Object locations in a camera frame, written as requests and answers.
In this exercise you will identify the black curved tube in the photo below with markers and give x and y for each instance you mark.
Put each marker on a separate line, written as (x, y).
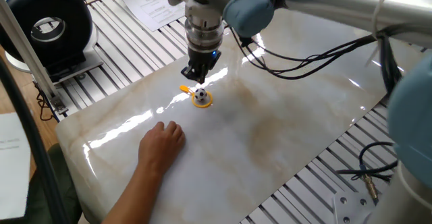
(33, 149)

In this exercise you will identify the marble pattern board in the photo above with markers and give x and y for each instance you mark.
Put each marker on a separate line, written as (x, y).
(270, 133)

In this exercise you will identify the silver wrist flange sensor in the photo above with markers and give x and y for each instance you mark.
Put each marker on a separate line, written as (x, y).
(204, 35)

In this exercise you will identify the person right forearm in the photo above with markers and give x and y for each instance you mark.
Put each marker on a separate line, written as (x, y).
(135, 200)

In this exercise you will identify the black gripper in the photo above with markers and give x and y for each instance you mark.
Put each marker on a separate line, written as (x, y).
(202, 58)

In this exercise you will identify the aluminium frame post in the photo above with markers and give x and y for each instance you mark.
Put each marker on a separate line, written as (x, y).
(30, 55)

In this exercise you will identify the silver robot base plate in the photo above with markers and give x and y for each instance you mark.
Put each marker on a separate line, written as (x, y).
(351, 210)

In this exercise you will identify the white printed paper sheet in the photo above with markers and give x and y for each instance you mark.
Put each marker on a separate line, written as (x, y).
(152, 4)
(13, 166)

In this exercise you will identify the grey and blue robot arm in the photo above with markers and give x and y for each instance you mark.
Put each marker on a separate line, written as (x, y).
(337, 4)

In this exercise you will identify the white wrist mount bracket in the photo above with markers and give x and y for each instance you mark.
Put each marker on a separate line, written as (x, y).
(199, 11)

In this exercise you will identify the person right hand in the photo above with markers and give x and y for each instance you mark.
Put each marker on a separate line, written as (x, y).
(162, 146)

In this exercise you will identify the metal corner bracket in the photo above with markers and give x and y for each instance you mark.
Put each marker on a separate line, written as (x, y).
(59, 104)

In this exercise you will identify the small soccer ball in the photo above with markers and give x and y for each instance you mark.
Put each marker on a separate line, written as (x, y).
(200, 94)

